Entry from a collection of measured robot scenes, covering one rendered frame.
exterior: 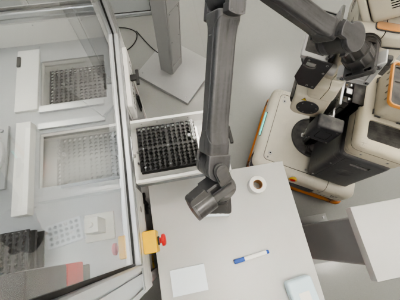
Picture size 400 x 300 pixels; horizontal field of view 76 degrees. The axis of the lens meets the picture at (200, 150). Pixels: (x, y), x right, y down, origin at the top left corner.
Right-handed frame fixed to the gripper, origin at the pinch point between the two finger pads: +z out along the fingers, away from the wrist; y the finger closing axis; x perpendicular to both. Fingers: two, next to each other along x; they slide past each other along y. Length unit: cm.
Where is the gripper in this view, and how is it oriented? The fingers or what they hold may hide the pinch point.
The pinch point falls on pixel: (215, 200)
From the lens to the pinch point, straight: 84.2
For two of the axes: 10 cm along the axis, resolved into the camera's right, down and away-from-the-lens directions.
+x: 10.0, 0.2, 0.6
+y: 0.1, 9.3, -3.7
